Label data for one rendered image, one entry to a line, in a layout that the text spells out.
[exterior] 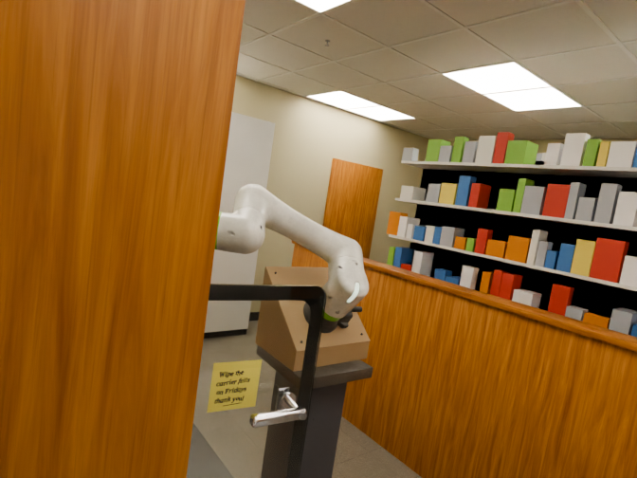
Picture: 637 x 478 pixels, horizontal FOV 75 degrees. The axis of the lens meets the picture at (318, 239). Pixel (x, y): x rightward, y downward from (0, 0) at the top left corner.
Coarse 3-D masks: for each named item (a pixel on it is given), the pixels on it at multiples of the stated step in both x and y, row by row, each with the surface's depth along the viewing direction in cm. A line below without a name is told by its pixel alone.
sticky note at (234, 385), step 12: (252, 360) 63; (216, 372) 61; (228, 372) 62; (240, 372) 63; (252, 372) 64; (216, 384) 61; (228, 384) 62; (240, 384) 63; (252, 384) 64; (216, 396) 61; (228, 396) 62; (240, 396) 63; (252, 396) 64; (216, 408) 62; (228, 408) 63
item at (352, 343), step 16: (272, 272) 158; (288, 272) 163; (304, 272) 168; (320, 272) 173; (352, 320) 164; (320, 336) 150; (336, 336) 154; (352, 336) 158; (368, 336) 163; (320, 352) 147; (336, 352) 152; (352, 352) 157
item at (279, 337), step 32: (224, 288) 59; (256, 288) 62; (288, 288) 65; (320, 288) 68; (224, 320) 60; (256, 320) 63; (288, 320) 66; (320, 320) 69; (224, 352) 61; (256, 352) 64; (288, 352) 67; (288, 384) 68; (224, 416) 63; (192, 448) 61; (224, 448) 63; (256, 448) 66; (288, 448) 70
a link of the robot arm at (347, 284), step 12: (336, 264) 147; (348, 264) 145; (360, 264) 148; (336, 276) 142; (348, 276) 140; (360, 276) 143; (324, 288) 146; (336, 288) 140; (348, 288) 138; (360, 288) 140; (336, 300) 142; (348, 300) 140; (360, 300) 142; (324, 312) 146; (336, 312) 145; (348, 312) 148
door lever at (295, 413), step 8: (288, 400) 67; (296, 408) 64; (256, 416) 60; (264, 416) 61; (272, 416) 61; (280, 416) 62; (288, 416) 62; (296, 416) 63; (304, 416) 64; (256, 424) 60; (264, 424) 61; (272, 424) 61
